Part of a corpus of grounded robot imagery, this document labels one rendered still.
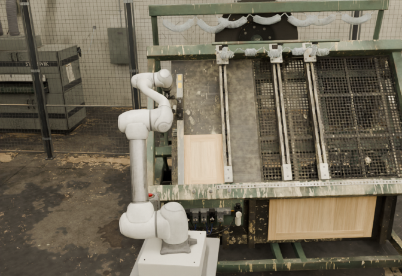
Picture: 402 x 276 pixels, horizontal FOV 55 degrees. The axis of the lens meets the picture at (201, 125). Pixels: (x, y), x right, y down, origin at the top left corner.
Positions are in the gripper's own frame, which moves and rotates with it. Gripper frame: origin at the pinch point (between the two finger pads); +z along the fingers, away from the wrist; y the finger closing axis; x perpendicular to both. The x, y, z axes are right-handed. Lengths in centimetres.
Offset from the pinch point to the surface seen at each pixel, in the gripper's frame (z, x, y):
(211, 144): 14, 33, 37
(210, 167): 14, 32, 55
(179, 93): 11.4, 8.4, -7.8
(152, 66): 10.4, -14.3, -33.2
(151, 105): 10.5, -14.9, 2.2
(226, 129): 12, 46, 25
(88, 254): 98, -83, 116
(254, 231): 56, 68, 103
